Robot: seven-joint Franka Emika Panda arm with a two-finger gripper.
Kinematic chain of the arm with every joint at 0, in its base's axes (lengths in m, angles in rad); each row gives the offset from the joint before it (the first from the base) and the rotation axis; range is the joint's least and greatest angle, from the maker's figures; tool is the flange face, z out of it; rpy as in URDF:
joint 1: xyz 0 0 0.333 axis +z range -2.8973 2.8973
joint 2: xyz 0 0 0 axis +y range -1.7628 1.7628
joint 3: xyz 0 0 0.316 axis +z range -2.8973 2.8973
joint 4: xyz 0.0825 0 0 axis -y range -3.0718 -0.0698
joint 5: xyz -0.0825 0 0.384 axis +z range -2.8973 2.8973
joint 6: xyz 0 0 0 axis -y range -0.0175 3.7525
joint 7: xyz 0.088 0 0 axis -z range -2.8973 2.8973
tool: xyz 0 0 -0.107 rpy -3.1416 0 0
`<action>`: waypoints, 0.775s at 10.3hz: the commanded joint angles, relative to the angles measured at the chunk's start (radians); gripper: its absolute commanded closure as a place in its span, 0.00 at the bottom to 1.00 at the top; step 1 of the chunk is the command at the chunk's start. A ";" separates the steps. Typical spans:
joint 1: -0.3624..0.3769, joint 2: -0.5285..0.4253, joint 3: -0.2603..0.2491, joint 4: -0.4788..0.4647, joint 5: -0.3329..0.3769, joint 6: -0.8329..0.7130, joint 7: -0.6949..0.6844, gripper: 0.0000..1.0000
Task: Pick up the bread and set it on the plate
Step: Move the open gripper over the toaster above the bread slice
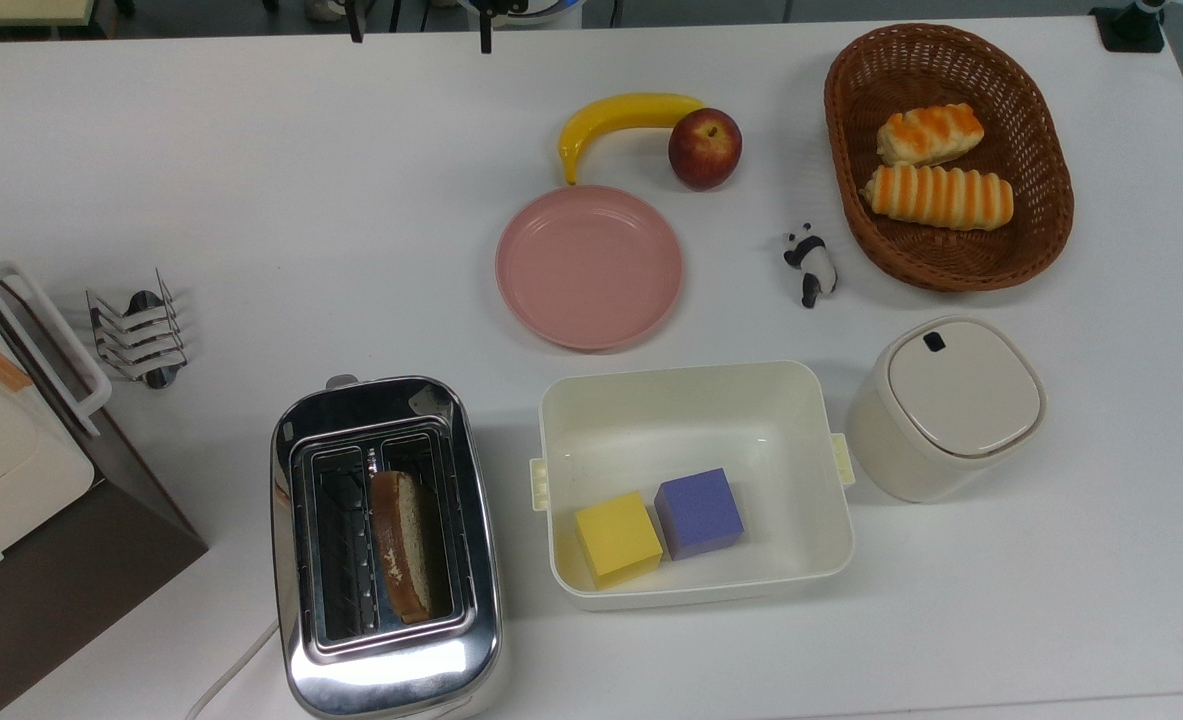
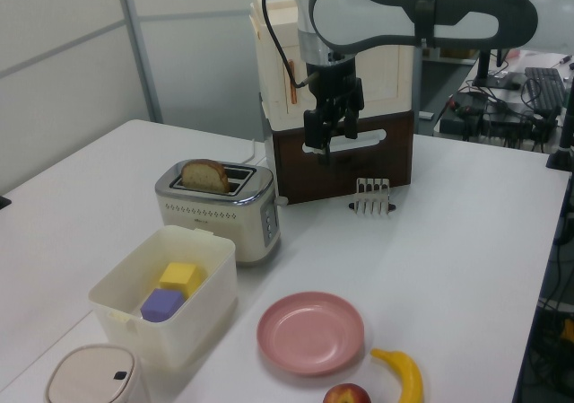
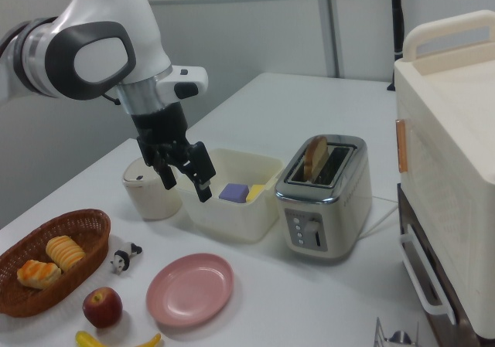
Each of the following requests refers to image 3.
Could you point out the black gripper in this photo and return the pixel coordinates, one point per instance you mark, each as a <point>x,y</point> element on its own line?
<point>160,130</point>

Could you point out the brown bread slice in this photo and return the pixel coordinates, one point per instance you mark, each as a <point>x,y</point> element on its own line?
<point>314,155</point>

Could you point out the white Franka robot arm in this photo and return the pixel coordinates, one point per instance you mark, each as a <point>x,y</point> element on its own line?
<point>96,26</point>

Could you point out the pink plate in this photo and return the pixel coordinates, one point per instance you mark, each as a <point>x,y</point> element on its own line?
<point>189,291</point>

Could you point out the striped yellow bread roll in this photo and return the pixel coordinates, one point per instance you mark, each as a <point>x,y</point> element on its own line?
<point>65,252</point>

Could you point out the small white lidded container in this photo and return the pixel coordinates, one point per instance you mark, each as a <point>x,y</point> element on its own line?
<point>149,198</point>

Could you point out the purple block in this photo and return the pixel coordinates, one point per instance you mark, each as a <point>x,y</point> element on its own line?
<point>233,193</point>

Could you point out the white plastic bin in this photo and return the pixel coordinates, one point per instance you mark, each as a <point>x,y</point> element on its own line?
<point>232,219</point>

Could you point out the yellow block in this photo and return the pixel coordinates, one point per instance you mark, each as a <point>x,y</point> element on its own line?
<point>255,192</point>

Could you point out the panda figurine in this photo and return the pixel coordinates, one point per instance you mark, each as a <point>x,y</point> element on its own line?
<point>123,258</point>

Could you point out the brown wicker basket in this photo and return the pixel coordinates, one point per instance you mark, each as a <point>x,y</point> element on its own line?
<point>87,235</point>

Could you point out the red apple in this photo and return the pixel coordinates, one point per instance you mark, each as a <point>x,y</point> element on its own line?
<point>102,308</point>

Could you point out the cream and chrome toaster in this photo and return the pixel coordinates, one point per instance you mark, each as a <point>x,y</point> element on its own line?
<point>340,204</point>

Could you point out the orange glazed pastry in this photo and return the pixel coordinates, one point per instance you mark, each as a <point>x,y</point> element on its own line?
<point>38,274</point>

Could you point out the yellow banana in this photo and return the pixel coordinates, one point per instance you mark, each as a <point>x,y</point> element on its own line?
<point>87,339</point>

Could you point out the orange latch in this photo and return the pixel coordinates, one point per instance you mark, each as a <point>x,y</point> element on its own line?
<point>401,146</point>

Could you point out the black pole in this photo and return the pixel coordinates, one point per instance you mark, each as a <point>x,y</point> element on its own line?
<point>397,22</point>

